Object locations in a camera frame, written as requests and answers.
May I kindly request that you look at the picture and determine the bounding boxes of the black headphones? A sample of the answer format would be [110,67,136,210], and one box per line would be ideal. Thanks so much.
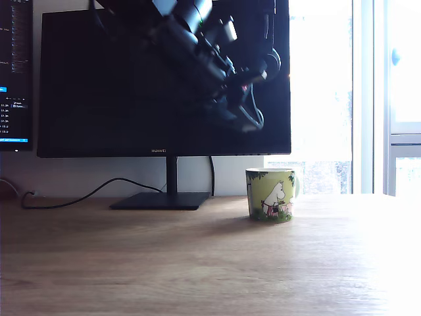
[259,0,283,83]

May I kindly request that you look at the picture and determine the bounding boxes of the green cartoon print mug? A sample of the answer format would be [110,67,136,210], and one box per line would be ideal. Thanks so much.
[245,167,301,223]

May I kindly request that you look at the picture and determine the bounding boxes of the large black monitor with stand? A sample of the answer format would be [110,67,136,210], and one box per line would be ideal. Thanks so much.
[36,0,292,211]

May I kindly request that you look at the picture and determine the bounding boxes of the lit monitor with code text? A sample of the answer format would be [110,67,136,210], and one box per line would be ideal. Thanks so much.
[0,0,34,152]

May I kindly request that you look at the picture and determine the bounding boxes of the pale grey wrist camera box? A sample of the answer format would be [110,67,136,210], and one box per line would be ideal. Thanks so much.
[220,18,239,43]

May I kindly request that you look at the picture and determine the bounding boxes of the black monitor cable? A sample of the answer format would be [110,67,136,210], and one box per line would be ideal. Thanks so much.
[209,156,216,198]

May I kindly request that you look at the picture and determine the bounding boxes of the white window frame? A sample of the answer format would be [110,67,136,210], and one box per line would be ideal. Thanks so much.
[263,0,421,202]

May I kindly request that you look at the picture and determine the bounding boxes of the black power cable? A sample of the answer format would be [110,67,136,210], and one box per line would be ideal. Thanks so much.
[20,177,167,210]

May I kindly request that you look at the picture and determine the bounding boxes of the white cable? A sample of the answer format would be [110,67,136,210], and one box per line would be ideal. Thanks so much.
[0,178,21,198]

